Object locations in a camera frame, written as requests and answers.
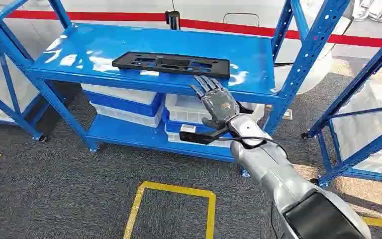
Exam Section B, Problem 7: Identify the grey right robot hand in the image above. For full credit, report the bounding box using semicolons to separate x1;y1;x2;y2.
189;74;241;130

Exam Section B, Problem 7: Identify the blue metal shelf rack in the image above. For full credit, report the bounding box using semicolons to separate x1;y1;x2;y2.
0;0;49;143
301;24;382;189
26;0;352;179

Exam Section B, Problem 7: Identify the black barrier post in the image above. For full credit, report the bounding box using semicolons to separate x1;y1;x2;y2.
164;10;182;31

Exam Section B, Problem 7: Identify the black plastic frame part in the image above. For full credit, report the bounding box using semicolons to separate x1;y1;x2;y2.
111;51;231;80

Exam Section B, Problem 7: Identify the white rounded machine base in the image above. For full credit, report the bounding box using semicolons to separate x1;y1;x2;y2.
273;15;355;95

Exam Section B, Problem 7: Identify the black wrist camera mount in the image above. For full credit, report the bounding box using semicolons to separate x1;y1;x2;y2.
179;124;232;146

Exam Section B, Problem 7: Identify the red barrier belt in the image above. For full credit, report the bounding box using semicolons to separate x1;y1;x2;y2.
0;9;382;50

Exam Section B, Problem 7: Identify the black cable on forearm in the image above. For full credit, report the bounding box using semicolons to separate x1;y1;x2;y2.
210;126;289;160

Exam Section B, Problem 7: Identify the white plastic bin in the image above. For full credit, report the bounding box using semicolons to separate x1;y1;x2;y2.
80;83;159;106
164;124;233;148
90;102;164;128
164;93;266;125

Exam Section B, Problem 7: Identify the black cable at upper arm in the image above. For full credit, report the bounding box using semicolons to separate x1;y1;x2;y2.
270;202;280;239

